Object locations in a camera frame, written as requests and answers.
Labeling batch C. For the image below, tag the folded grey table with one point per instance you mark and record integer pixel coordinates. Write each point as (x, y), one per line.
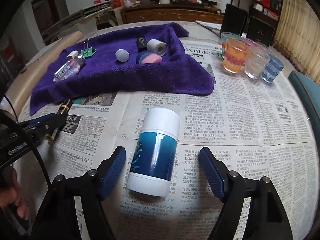
(86, 13)

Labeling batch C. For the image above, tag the white charger plug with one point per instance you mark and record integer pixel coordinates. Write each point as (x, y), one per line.
(72, 54)

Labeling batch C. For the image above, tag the teal glass cup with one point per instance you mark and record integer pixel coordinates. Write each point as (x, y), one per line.
(227, 35)

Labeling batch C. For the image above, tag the white glass cup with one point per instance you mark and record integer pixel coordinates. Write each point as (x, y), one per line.
(256, 62)

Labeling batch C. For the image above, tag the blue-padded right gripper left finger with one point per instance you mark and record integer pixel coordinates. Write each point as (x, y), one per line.
(56, 218)

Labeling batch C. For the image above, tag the clear glass bottle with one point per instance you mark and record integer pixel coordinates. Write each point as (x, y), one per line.
(71, 68)

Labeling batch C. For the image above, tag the pink glass cup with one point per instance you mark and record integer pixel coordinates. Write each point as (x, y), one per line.
(248, 42)

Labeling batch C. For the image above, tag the black square tea tin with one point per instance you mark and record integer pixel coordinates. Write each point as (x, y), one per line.
(259, 31)

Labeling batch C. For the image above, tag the left hand-held gripper device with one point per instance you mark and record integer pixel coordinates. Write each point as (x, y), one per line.
(17, 139)

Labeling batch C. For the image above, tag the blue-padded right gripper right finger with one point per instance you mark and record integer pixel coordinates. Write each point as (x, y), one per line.
(267, 218)

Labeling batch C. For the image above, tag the green binder clips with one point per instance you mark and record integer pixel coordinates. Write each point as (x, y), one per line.
(87, 52)

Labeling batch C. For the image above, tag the white tape roll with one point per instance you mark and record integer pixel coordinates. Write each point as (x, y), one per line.
(157, 47)

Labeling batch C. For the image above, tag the newspaper table cover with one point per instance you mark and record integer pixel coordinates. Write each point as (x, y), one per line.
(255, 128)

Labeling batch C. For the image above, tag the small white plastic bottle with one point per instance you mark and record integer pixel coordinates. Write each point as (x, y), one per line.
(122, 55)

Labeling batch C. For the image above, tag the person's left hand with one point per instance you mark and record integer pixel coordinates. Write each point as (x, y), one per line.
(12, 195)

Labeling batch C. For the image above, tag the purple towel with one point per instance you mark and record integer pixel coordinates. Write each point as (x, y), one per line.
(103, 73)

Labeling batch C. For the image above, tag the beige bench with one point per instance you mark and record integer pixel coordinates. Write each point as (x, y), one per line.
(21, 88)

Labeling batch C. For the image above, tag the blue glass cup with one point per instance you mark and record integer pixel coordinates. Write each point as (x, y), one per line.
(272, 69)

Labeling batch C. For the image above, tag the beige patterned curtain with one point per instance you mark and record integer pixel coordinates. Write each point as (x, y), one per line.
(297, 37)

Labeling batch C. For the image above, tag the black gold tube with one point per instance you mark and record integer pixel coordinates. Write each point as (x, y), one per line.
(62, 115)

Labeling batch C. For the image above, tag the orange glass cup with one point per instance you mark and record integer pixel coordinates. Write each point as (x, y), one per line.
(235, 55)

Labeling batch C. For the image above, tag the pink blue round container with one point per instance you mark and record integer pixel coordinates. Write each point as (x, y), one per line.
(148, 57)

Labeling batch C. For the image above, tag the teal cushioned chair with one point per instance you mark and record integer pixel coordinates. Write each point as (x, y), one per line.
(308, 92)

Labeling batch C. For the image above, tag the pale purple glass cup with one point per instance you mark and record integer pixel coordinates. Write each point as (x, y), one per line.
(263, 47)

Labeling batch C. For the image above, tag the blue white plastic bottle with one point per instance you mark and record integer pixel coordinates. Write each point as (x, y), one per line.
(153, 161)

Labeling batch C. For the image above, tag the dark wooden door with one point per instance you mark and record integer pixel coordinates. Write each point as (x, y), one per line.
(46, 15)

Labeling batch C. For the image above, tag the wooden TV cabinet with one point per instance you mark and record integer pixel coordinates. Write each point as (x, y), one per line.
(190, 12)

